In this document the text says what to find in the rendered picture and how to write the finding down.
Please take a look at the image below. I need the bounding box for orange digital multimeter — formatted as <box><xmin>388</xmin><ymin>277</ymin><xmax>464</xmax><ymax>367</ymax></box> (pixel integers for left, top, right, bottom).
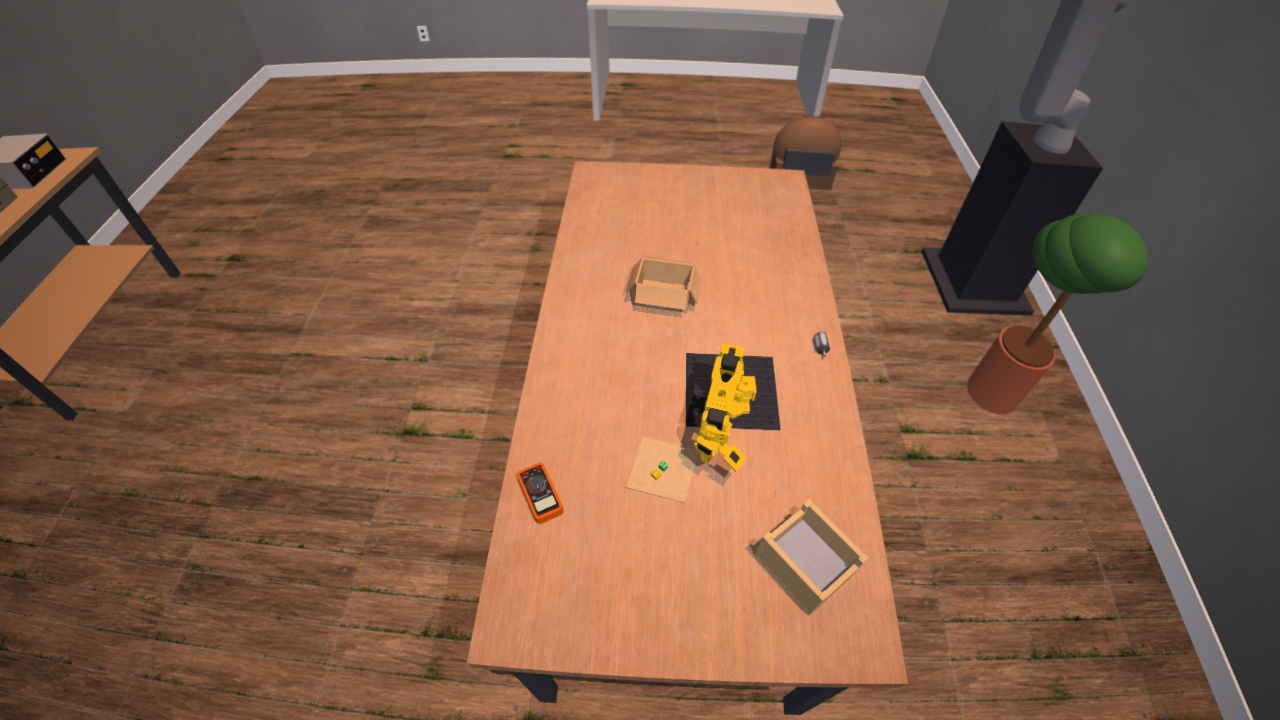
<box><xmin>517</xmin><ymin>462</ymin><xmax>564</xmax><ymax>524</ymax></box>

